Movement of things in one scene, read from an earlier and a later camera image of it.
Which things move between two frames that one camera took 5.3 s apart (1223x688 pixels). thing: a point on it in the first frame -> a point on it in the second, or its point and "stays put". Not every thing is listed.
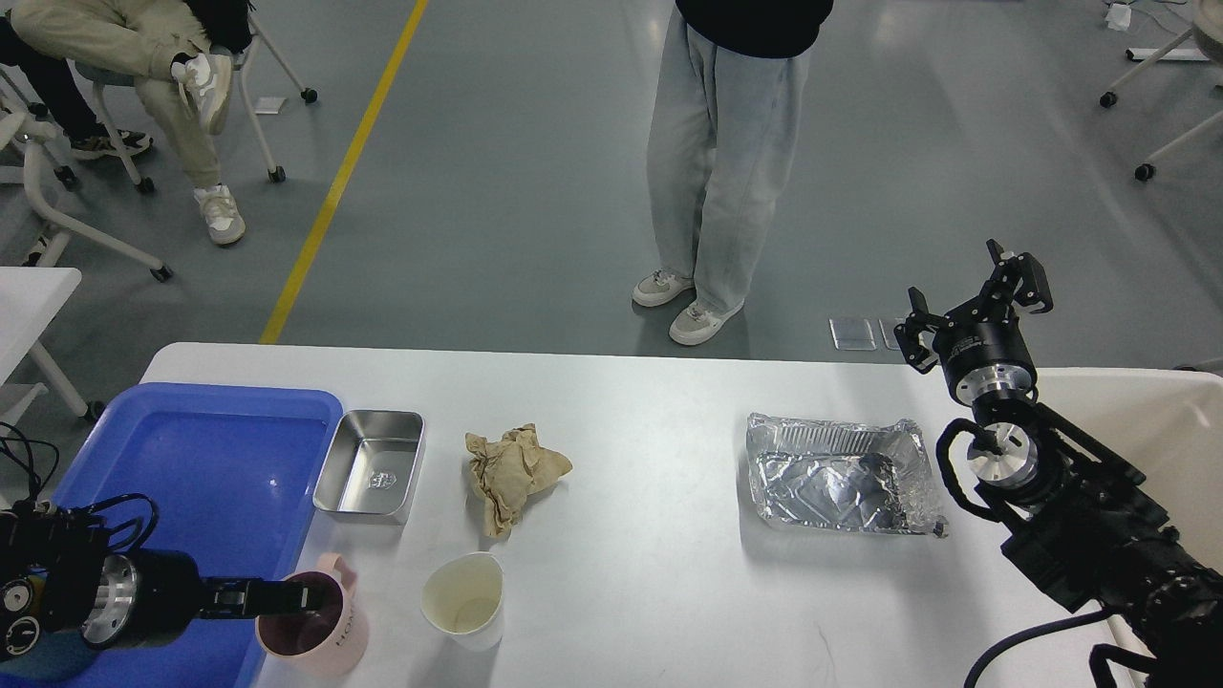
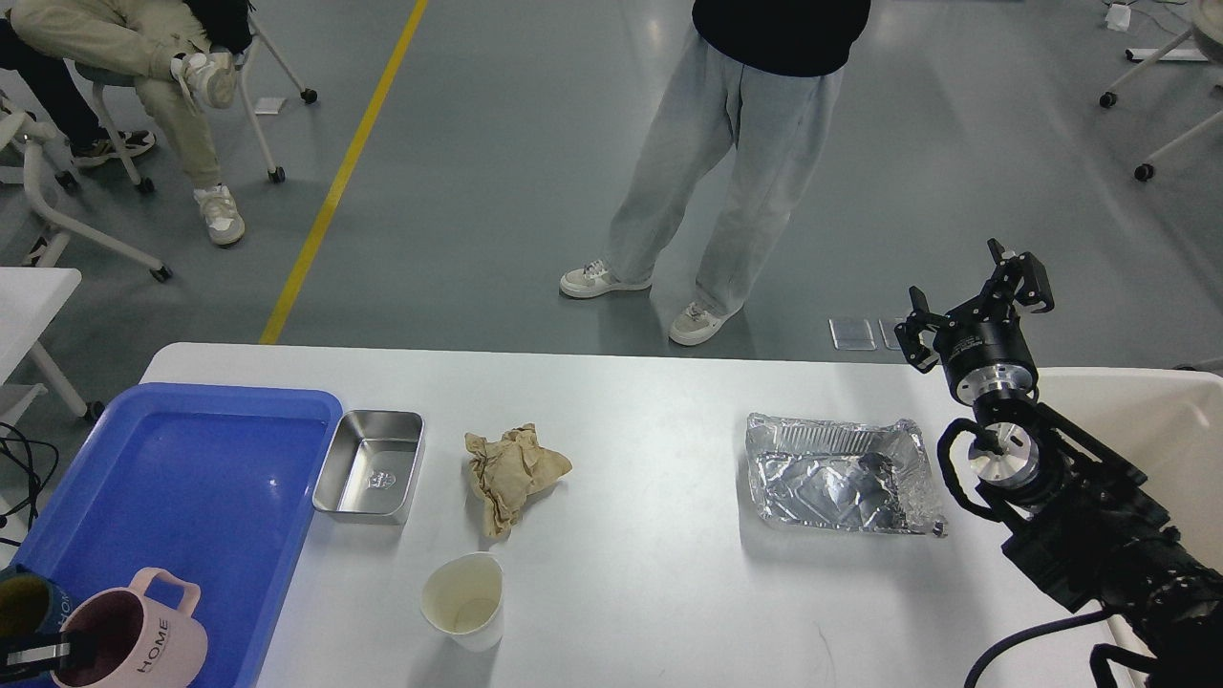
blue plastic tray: (232, 472) stays put
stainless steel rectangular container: (369, 471) stays put
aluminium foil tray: (834, 473) stays put
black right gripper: (986, 352) stays put
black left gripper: (151, 596) -> (32, 657)
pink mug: (318, 644) -> (140, 641)
